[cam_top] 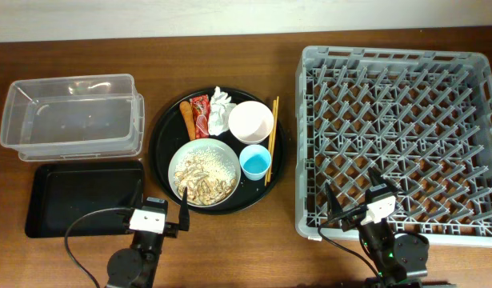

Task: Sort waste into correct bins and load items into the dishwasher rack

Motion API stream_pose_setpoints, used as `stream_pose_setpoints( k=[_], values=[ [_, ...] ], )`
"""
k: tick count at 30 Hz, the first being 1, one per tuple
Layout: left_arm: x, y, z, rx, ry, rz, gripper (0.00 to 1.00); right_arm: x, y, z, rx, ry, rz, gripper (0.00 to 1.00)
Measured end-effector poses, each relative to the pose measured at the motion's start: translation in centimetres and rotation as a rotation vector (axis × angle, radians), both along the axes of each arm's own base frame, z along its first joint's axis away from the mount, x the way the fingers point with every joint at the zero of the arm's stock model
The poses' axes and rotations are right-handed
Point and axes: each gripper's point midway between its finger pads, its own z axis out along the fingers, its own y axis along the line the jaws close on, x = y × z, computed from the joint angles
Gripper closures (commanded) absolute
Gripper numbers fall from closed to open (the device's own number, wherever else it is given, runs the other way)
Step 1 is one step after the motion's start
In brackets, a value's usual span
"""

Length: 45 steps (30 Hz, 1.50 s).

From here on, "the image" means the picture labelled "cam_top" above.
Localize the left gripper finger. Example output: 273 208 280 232
127 179 143 208
178 187 190 231

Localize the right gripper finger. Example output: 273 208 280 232
325 182 343 220
368 168 398 194

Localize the grey plate with food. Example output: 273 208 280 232
167 138 241 208

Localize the blue cup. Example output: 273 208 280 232
239 145 272 181

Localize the orange sausage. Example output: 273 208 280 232
179 101 196 141

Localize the red snack wrapper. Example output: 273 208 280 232
190 94 210 139

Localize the white tissue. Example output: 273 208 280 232
208 86 237 136

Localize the white bowl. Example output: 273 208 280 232
228 101 274 144

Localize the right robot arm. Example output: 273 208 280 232
318 168 451 288

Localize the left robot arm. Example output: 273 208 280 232
106 182 190 287

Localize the grey dishwasher rack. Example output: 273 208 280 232
295 46 492 247

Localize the black rectangular tray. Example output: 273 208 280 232
25 161 145 238

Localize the round black tray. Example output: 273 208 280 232
148 87 288 215

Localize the clear plastic bin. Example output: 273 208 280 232
0 74 146 162

